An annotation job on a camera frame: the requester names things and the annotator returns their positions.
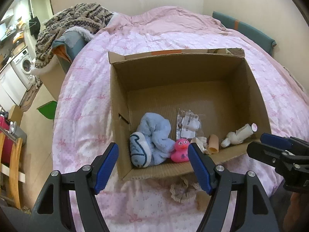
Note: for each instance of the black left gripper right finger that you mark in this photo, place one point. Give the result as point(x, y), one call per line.
point(240, 197)

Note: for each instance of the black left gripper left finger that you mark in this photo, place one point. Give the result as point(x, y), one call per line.
point(52, 210)

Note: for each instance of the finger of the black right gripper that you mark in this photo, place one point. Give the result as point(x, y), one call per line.
point(266, 154)
point(276, 141)

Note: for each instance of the beige tan sock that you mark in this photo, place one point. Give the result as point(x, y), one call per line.
point(202, 199)
point(213, 144)

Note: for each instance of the cream ruffled scrunchie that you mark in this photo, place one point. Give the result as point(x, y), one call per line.
point(202, 144)

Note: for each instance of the clear plastic packet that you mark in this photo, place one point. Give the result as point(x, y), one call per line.
point(189, 124)

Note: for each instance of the pink rubber duck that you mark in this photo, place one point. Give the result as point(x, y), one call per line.
point(180, 153)

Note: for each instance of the blue fluffy whale sock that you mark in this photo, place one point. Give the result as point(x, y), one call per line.
point(150, 145)

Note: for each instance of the wooden chair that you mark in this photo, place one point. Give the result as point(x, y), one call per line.
point(12, 171)

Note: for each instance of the brown cardboard box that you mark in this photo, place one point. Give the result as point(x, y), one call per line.
point(216, 84)

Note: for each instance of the pink patterned bed quilt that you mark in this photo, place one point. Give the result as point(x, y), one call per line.
point(83, 123)

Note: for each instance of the teal headboard pad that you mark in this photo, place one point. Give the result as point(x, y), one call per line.
point(261, 39)

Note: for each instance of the green dustpan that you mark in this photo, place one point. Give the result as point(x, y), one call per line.
point(48, 109)

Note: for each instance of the white kitchen cabinets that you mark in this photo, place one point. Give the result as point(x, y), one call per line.
point(12, 88)

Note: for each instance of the white washing machine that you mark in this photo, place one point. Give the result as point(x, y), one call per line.
point(22, 64)

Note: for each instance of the teal cushion with orange stripe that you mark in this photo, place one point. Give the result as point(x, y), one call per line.
point(67, 47)

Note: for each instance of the patterned knit blanket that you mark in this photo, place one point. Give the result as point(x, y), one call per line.
point(86, 18)

